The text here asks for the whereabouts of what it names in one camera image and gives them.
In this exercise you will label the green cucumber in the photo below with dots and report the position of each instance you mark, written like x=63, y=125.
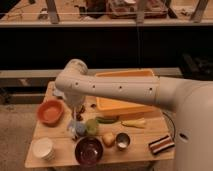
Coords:
x=103, y=120

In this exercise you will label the small metal cup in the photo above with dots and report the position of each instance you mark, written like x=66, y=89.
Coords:
x=122, y=141

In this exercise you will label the small spoon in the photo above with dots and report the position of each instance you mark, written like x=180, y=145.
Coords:
x=92, y=105

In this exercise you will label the yellow plastic bin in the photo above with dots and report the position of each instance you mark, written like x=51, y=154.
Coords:
x=110, y=107

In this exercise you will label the yellow banana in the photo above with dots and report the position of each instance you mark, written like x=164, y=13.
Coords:
x=140, y=123

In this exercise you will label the blue sponge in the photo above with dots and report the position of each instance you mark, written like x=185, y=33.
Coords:
x=80, y=129

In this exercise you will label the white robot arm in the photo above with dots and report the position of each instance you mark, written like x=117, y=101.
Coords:
x=191, y=101

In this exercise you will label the green cup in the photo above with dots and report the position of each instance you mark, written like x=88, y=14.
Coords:
x=92, y=126

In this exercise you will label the dark purple bowl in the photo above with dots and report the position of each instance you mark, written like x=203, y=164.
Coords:
x=88, y=151

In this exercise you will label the bunch of dark grapes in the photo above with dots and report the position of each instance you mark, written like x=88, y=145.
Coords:
x=80, y=111

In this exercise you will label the wooden table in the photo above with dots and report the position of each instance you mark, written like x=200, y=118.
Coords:
x=64, y=146

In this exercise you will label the white paper cup stack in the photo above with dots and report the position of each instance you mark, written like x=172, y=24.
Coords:
x=43, y=148

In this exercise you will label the orange bowl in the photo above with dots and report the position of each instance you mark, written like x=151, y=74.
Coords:
x=50, y=112

